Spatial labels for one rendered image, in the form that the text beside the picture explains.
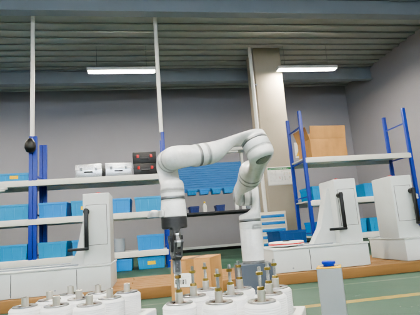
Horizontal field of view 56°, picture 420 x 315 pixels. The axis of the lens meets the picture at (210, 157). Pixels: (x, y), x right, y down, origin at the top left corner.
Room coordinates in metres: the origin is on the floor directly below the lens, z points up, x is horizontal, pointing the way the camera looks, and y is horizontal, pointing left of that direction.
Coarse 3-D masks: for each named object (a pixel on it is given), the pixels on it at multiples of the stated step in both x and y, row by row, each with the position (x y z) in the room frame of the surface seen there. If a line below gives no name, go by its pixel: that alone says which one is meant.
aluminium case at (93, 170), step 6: (78, 168) 5.56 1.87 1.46; (84, 168) 5.57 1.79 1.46; (90, 168) 5.58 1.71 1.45; (96, 168) 5.59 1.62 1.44; (102, 168) 5.70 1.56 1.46; (78, 174) 5.56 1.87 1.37; (84, 174) 5.57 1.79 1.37; (90, 174) 5.58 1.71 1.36; (96, 174) 5.59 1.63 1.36; (102, 174) 5.68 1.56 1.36
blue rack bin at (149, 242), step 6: (150, 234) 5.70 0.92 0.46; (156, 234) 5.71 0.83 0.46; (162, 234) 5.72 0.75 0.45; (138, 240) 5.67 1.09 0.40; (144, 240) 5.69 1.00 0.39; (150, 240) 5.70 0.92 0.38; (156, 240) 5.72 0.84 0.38; (162, 240) 5.73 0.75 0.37; (138, 246) 5.68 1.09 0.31; (144, 246) 5.69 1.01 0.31; (150, 246) 5.70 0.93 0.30; (156, 246) 5.72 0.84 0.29; (162, 246) 5.73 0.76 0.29
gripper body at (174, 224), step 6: (180, 216) 1.14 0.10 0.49; (186, 216) 1.17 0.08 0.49; (162, 222) 1.15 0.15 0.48; (168, 222) 1.14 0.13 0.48; (174, 222) 1.14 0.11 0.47; (180, 222) 1.14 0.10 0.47; (186, 222) 1.16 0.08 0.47; (162, 228) 1.16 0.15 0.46; (168, 228) 1.14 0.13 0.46; (174, 228) 1.14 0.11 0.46; (180, 228) 1.15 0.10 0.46; (174, 234) 1.13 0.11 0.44; (180, 234) 1.14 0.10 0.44
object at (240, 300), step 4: (236, 296) 1.22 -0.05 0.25; (240, 296) 1.22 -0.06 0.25; (244, 296) 1.23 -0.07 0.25; (236, 300) 1.21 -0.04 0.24; (240, 300) 1.21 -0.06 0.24; (244, 300) 1.22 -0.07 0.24; (240, 304) 1.21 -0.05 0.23; (244, 304) 1.22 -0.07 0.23; (240, 308) 1.21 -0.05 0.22; (240, 312) 1.21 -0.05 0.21; (244, 312) 1.22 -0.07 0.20
